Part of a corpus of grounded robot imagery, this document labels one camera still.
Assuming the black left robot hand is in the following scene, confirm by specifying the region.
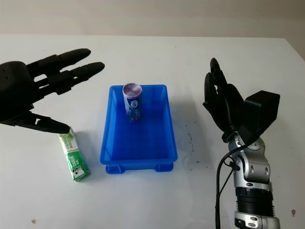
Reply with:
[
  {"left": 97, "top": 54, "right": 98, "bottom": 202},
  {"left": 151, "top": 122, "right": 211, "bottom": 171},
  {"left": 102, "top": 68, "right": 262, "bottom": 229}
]
[{"left": 0, "top": 48, "right": 106, "bottom": 135}]

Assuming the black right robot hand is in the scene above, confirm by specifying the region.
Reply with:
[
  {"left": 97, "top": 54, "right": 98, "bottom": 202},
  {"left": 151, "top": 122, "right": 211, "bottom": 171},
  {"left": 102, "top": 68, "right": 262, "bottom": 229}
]
[{"left": 202, "top": 57, "right": 246, "bottom": 143}]

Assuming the green toothpaste box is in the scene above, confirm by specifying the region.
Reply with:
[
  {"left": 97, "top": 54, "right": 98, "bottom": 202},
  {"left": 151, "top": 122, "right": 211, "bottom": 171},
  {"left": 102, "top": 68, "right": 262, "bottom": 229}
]
[{"left": 58, "top": 127, "right": 92, "bottom": 183}]

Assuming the purple drink can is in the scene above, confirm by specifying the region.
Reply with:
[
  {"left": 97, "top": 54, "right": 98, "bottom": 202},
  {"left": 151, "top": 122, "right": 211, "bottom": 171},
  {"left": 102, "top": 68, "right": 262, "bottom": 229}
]
[{"left": 122, "top": 83, "right": 143, "bottom": 124}]

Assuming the blue plastic tray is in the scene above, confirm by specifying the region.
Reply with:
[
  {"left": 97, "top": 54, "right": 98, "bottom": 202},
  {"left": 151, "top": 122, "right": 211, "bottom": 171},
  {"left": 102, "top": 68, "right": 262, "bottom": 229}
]
[{"left": 99, "top": 83, "right": 179, "bottom": 175}]

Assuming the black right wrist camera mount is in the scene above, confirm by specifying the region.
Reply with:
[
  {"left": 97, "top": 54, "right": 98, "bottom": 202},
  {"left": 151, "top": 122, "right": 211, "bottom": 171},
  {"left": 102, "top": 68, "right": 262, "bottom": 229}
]
[{"left": 237, "top": 90, "right": 281, "bottom": 145}]

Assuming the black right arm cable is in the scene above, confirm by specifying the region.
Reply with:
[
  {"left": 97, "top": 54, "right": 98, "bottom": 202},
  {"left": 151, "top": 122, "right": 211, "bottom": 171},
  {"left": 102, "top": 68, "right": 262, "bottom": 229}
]
[{"left": 214, "top": 143, "right": 242, "bottom": 229}]

